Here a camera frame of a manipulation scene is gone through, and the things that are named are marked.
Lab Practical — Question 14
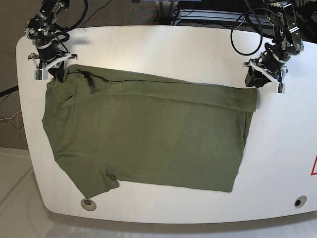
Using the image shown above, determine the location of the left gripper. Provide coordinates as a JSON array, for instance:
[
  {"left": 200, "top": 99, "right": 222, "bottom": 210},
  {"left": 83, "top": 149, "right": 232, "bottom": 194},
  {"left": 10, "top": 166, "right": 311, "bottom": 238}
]
[{"left": 244, "top": 53, "right": 287, "bottom": 88}]

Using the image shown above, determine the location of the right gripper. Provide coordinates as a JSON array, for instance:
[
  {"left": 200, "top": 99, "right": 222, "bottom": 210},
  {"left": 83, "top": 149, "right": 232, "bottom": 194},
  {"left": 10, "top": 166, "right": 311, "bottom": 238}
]
[{"left": 27, "top": 43, "right": 78, "bottom": 83}]

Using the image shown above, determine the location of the olive green T-shirt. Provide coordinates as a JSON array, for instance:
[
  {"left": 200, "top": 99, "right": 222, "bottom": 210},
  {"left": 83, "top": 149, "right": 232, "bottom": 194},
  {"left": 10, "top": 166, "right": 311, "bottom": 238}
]
[{"left": 42, "top": 65, "right": 258, "bottom": 199}]

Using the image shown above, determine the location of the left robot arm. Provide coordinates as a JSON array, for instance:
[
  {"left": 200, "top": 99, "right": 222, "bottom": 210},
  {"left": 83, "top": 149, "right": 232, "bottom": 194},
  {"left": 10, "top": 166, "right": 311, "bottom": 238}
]
[{"left": 244, "top": 0, "right": 304, "bottom": 93}]

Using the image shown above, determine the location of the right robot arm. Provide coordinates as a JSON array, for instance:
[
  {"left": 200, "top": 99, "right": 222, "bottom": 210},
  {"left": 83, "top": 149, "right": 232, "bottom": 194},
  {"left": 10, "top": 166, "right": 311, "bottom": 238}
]
[{"left": 25, "top": 0, "right": 83, "bottom": 81}]

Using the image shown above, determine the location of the black bar under table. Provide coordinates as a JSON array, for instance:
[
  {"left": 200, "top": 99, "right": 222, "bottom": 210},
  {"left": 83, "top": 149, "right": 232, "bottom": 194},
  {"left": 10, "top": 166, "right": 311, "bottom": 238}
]
[{"left": 0, "top": 85, "right": 19, "bottom": 97}]

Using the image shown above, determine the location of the red warning triangle sticker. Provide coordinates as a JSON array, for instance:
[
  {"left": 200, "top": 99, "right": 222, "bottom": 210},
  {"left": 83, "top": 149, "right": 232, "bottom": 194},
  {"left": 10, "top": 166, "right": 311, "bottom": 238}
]
[{"left": 311, "top": 156, "right": 317, "bottom": 176}]

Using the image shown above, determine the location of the grey metal table leg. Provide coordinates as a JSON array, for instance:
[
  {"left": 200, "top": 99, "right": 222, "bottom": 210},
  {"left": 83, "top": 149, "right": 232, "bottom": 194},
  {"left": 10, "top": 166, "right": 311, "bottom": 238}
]
[{"left": 155, "top": 0, "right": 179, "bottom": 25}]

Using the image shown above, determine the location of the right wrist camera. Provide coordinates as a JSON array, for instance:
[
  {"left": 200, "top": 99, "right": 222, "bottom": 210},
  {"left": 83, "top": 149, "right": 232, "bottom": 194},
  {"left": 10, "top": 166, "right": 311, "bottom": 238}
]
[{"left": 34, "top": 69, "right": 48, "bottom": 81}]

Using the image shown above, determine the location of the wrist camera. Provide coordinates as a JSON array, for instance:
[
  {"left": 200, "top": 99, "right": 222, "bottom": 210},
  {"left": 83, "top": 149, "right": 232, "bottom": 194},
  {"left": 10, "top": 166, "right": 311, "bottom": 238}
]
[
  {"left": 34, "top": 69, "right": 48, "bottom": 81},
  {"left": 271, "top": 81, "right": 285, "bottom": 94}
]

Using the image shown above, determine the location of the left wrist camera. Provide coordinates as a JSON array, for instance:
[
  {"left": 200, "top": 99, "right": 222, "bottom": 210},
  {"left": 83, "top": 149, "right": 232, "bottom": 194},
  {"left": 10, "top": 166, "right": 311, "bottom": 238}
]
[{"left": 271, "top": 81, "right": 285, "bottom": 94}]

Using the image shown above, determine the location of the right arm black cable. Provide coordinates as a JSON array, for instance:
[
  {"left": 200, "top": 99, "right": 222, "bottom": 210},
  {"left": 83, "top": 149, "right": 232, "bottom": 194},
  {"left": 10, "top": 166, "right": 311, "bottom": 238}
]
[{"left": 53, "top": 0, "right": 89, "bottom": 32}]

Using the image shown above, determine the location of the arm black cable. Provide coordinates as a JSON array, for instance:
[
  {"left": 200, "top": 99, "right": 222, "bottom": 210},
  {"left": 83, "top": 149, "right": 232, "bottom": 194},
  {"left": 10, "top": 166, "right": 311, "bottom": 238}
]
[
  {"left": 230, "top": 0, "right": 275, "bottom": 57},
  {"left": 53, "top": 0, "right": 89, "bottom": 32}
]

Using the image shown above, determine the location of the yellow floor cable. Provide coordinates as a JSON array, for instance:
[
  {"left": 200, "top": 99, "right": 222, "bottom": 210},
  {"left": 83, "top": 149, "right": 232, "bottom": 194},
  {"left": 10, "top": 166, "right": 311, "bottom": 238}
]
[{"left": 0, "top": 112, "right": 23, "bottom": 130}]

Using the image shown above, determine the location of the black floor cable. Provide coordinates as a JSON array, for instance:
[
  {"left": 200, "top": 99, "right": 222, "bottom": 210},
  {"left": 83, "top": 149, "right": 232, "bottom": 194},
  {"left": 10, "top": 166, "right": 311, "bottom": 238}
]
[{"left": 84, "top": 0, "right": 117, "bottom": 23}]

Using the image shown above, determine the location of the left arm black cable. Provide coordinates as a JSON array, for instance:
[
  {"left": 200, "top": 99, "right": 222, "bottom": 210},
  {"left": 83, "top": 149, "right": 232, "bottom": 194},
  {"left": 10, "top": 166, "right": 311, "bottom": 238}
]
[{"left": 230, "top": 0, "right": 275, "bottom": 57}]

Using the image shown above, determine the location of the grey metal frame rail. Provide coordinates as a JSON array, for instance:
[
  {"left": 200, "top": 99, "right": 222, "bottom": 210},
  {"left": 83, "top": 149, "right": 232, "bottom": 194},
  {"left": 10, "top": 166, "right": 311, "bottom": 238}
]
[{"left": 167, "top": 7, "right": 288, "bottom": 29}]

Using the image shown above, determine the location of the right table cable grommet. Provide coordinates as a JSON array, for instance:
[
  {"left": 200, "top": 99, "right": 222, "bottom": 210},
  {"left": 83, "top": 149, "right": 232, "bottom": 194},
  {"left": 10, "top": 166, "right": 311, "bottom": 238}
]
[{"left": 294, "top": 195, "right": 307, "bottom": 208}]

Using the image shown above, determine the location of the table cable grommet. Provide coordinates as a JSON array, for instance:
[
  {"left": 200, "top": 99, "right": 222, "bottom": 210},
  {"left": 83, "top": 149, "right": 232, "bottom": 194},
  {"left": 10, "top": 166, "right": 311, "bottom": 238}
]
[
  {"left": 294, "top": 195, "right": 307, "bottom": 208},
  {"left": 81, "top": 199, "right": 97, "bottom": 211}
]

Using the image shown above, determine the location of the left table cable grommet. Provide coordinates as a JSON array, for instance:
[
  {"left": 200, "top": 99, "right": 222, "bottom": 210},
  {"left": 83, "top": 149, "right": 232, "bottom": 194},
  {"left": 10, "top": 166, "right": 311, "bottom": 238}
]
[{"left": 81, "top": 199, "right": 97, "bottom": 211}]

